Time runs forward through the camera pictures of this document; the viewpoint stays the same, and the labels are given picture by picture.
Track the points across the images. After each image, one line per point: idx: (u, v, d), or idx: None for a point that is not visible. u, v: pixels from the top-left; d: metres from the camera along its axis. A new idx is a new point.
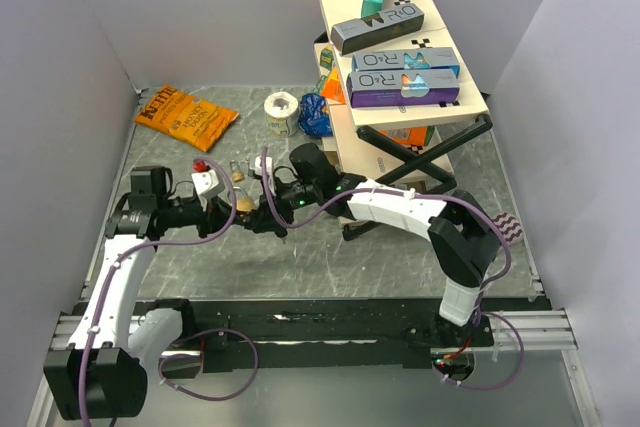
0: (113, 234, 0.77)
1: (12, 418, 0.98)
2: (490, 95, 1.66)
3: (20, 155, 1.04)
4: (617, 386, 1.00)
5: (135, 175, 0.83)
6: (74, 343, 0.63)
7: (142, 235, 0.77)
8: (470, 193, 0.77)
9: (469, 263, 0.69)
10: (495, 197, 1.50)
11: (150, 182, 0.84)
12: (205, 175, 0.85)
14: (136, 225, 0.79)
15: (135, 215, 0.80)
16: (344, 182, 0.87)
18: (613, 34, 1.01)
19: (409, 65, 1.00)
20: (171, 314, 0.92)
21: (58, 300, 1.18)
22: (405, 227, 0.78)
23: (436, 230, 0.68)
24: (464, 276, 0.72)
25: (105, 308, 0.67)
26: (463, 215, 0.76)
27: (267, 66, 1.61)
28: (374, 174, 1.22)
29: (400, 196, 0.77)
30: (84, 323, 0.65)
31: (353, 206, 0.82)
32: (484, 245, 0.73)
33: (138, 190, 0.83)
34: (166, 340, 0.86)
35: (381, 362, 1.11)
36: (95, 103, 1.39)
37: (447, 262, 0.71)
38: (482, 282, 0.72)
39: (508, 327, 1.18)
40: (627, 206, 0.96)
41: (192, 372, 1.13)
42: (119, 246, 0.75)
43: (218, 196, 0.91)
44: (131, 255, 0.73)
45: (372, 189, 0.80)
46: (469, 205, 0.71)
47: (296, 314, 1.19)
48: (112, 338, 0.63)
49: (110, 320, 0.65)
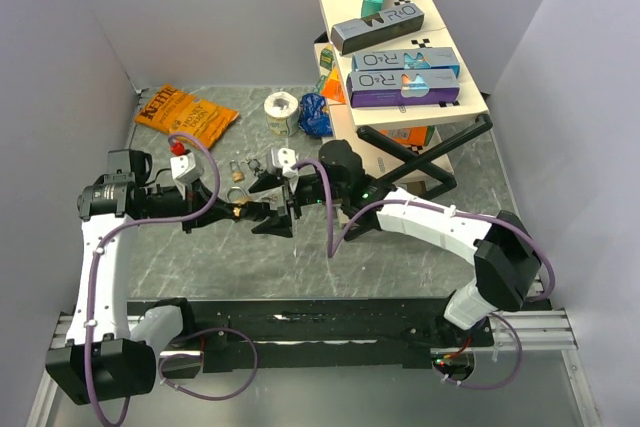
0: (89, 216, 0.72)
1: (12, 418, 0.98)
2: (490, 95, 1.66)
3: (21, 156, 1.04)
4: (616, 387, 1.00)
5: (115, 154, 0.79)
6: (73, 339, 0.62)
7: (121, 213, 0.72)
8: (514, 214, 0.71)
9: (511, 288, 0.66)
10: (495, 197, 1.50)
11: (126, 160, 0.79)
12: (182, 159, 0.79)
14: (113, 203, 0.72)
15: (109, 191, 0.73)
16: (372, 189, 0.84)
18: (613, 34, 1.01)
19: (409, 65, 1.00)
20: (170, 308, 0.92)
21: (58, 300, 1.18)
22: (441, 244, 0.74)
23: (483, 253, 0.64)
24: (503, 300, 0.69)
25: (99, 299, 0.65)
26: (503, 236, 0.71)
27: (267, 66, 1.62)
28: (375, 173, 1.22)
29: (439, 213, 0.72)
30: (79, 317, 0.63)
31: (383, 217, 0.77)
32: (525, 270, 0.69)
33: (116, 169, 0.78)
34: (168, 334, 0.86)
35: (381, 361, 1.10)
36: (95, 103, 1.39)
37: (487, 285, 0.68)
38: (521, 306, 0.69)
39: (508, 327, 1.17)
40: (627, 206, 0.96)
41: (191, 372, 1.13)
42: (100, 228, 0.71)
43: (198, 183, 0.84)
44: (114, 238, 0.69)
45: (406, 201, 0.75)
46: (517, 229, 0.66)
47: (296, 314, 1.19)
48: (112, 329, 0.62)
49: (106, 310, 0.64)
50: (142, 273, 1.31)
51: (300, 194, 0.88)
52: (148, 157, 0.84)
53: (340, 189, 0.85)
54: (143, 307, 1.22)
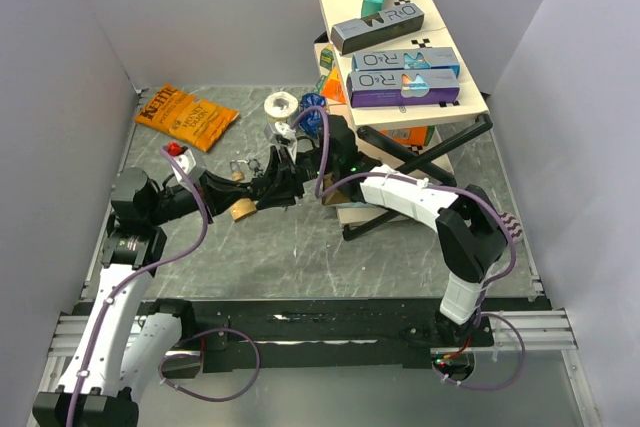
0: (109, 263, 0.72)
1: (12, 418, 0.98)
2: (490, 95, 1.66)
3: (21, 156, 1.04)
4: (616, 386, 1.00)
5: (116, 203, 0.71)
6: (63, 386, 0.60)
7: (138, 267, 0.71)
8: (483, 190, 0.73)
9: (472, 257, 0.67)
10: (495, 196, 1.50)
11: (133, 210, 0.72)
12: (181, 159, 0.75)
14: (133, 255, 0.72)
15: (132, 242, 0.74)
16: (361, 165, 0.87)
18: (613, 34, 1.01)
19: (409, 65, 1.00)
20: (170, 322, 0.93)
21: (58, 300, 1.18)
22: (414, 216, 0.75)
23: (444, 220, 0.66)
24: (467, 271, 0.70)
25: (96, 347, 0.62)
26: (473, 211, 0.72)
27: (267, 66, 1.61)
28: (363, 148, 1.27)
29: (411, 185, 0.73)
30: (75, 364, 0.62)
31: (365, 189, 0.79)
32: (489, 243, 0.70)
33: (125, 215, 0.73)
34: (162, 351, 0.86)
35: (381, 362, 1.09)
36: (95, 103, 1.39)
37: (451, 254, 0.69)
38: (483, 278, 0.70)
39: (508, 327, 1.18)
40: (627, 205, 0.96)
41: (191, 372, 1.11)
42: (113, 277, 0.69)
43: (206, 176, 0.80)
44: (125, 290, 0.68)
45: (386, 174, 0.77)
46: (480, 201, 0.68)
47: (296, 314, 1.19)
48: (100, 384, 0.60)
49: (100, 362, 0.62)
50: None
51: (301, 166, 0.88)
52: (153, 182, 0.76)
53: (332, 161, 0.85)
54: (143, 307, 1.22)
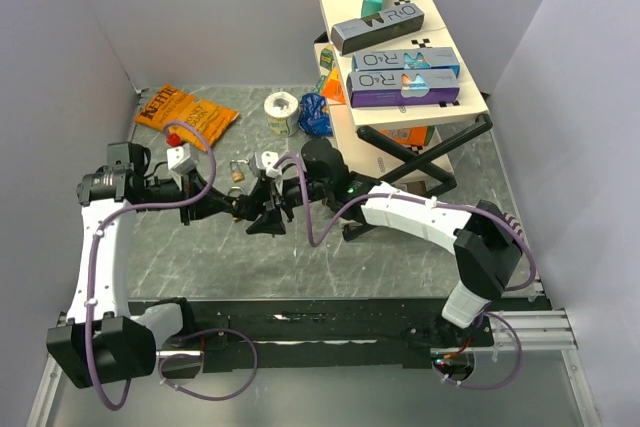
0: (88, 201, 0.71)
1: (12, 418, 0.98)
2: (490, 95, 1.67)
3: (21, 156, 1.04)
4: (616, 386, 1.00)
5: (113, 146, 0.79)
6: (74, 318, 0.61)
7: (120, 198, 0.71)
8: (493, 203, 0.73)
9: (492, 276, 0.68)
10: (495, 197, 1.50)
11: (125, 152, 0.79)
12: (178, 150, 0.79)
14: (112, 188, 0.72)
15: (108, 177, 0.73)
16: (357, 185, 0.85)
18: (612, 34, 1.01)
19: (409, 65, 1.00)
20: (170, 305, 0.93)
21: (58, 300, 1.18)
22: (424, 235, 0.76)
23: (463, 243, 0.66)
24: (485, 288, 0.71)
25: (99, 278, 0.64)
26: (485, 226, 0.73)
27: (267, 66, 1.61)
28: (374, 174, 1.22)
29: (421, 205, 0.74)
30: (79, 297, 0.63)
31: (368, 211, 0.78)
32: (505, 257, 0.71)
33: (115, 161, 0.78)
34: (161, 329, 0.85)
35: (380, 363, 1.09)
36: (94, 102, 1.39)
37: (470, 275, 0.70)
38: (502, 293, 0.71)
39: (508, 327, 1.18)
40: (627, 204, 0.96)
41: (192, 371, 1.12)
42: (98, 213, 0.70)
43: (195, 174, 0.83)
44: (114, 222, 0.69)
45: (389, 194, 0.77)
46: (494, 217, 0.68)
47: (296, 313, 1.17)
48: (112, 308, 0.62)
49: (106, 290, 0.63)
50: (142, 273, 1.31)
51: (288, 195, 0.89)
52: (147, 153, 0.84)
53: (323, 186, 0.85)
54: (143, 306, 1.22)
